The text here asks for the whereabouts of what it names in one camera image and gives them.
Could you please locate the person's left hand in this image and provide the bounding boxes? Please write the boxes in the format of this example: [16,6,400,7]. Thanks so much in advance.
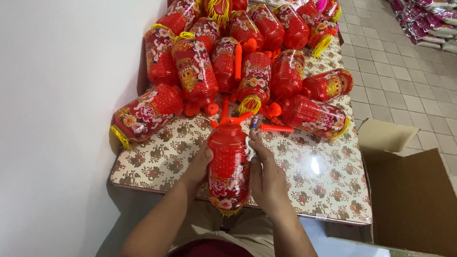
[179,142,214,190]

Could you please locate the person's right hand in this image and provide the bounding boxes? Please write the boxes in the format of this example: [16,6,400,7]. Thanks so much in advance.
[248,129,287,215]

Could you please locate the red floral plastic lantern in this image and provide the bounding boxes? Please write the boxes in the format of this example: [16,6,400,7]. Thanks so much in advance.
[207,123,253,217]

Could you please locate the white wiping cloth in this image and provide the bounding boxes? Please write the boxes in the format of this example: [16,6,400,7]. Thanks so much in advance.
[244,136,258,162]

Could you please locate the orange forked plastic hanger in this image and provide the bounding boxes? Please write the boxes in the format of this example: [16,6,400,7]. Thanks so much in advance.
[209,111,255,130]

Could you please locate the orange plastic stick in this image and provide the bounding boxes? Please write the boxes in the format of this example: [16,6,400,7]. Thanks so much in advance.
[220,94,230,122]
[234,43,243,82]
[259,124,295,133]

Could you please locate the person's beige shorts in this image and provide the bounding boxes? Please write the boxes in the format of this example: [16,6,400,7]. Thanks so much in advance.
[167,201,276,257]

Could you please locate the pile of red lanterns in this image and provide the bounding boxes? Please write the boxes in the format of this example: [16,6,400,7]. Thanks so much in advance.
[109,0,354,149]

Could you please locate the person's maroon shirt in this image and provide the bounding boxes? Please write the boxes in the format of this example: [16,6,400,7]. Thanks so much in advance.
[169,238,255,257]

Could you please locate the floral plastic tablecloth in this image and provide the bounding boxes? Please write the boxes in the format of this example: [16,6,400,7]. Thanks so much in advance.
[109,33,373,226]

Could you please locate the open cardboard box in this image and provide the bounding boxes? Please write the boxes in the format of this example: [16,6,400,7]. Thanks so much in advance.
[324,118,457,257]

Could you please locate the heap of pink packets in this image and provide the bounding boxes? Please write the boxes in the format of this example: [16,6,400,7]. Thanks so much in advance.
[387,0,457,55]

